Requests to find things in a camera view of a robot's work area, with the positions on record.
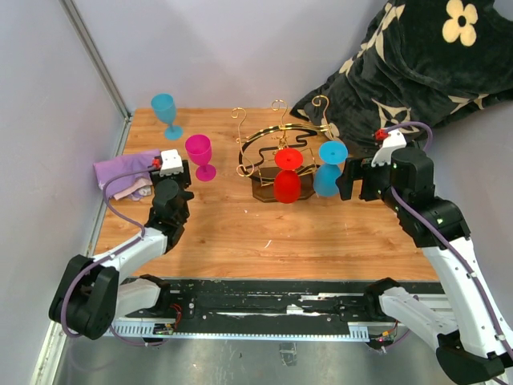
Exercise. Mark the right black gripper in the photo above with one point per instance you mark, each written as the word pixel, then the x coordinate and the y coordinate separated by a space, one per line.
pixel 356 168

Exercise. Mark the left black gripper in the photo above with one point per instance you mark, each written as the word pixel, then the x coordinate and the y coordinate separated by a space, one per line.
pixel 183 176

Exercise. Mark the magenta wine glass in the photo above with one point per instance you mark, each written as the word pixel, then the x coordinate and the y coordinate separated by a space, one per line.
pixel 199 150

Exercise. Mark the purple cloth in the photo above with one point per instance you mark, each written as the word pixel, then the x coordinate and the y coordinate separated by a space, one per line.
pixel 133 178

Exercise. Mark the cyan wine glass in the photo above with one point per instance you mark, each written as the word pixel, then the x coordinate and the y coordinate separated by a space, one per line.
pixel 333 154
pixel 164 108

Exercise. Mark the gold wire wine glass rack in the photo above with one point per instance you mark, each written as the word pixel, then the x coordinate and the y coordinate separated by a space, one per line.
pixel 256 152

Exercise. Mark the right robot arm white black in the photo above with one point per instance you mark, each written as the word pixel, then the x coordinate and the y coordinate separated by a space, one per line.
pixel 475 344

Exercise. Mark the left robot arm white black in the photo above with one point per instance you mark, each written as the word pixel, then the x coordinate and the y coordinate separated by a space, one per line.
pixel 93 291

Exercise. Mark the red wine glass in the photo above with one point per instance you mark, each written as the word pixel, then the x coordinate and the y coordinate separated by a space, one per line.
pixel 287 184

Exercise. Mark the black floral plush pillow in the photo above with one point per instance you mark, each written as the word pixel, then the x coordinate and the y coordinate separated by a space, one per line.
pixel 430 62

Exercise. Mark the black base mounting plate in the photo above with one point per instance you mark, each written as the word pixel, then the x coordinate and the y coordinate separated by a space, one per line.
pixel 267 306

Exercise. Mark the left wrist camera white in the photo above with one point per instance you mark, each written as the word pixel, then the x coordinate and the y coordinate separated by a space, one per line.
pixel 168 163

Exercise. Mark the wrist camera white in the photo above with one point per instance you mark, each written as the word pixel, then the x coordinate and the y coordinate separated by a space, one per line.
pixel 391 140
pixel 168 163

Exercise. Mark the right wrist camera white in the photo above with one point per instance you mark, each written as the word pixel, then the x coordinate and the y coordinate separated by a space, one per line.
pixel 391 140

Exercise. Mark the aluminium corner rail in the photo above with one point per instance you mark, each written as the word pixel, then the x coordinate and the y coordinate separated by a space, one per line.
pixel 84 35

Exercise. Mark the slotted grey cable duct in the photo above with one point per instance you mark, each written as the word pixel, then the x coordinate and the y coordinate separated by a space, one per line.
pixel 148 329

